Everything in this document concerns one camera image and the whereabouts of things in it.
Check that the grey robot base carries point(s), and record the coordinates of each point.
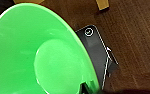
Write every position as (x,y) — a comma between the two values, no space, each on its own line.
(96,53)

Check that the round base bolt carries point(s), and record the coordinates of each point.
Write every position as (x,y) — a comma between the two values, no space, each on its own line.
(88,31)

